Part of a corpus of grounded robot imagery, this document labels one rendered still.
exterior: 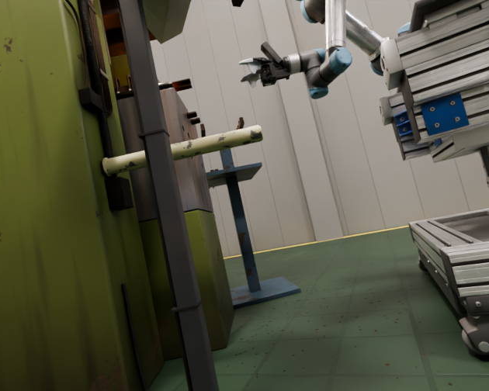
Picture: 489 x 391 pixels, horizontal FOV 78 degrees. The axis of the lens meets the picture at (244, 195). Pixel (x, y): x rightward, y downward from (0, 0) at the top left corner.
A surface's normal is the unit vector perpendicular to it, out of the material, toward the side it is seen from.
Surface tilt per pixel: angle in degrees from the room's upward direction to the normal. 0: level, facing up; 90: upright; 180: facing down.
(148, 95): 90
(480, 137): 90
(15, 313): 90
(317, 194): 90
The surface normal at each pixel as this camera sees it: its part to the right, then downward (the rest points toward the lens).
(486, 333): -0.40, 0.00
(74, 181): -0.04, -0.09
